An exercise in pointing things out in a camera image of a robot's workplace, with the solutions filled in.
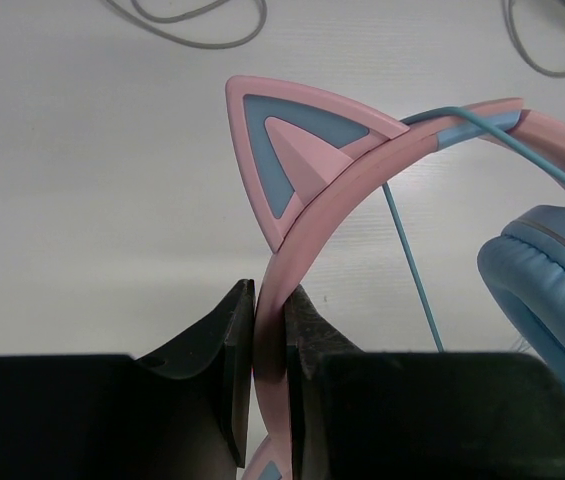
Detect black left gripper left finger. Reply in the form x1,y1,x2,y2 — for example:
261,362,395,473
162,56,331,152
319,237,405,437
131,279,255,479

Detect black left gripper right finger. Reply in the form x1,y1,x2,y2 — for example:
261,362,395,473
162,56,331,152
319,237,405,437
283,286,361,479

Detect pink blue cat-ear headphones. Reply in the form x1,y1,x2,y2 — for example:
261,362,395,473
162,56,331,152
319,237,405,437
225,76,565,479

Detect light blue headphone cable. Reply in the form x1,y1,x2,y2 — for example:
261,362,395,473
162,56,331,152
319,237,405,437
381,105,565,352

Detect grey cable with plug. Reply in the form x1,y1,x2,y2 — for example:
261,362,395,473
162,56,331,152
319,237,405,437
101,0,565,78

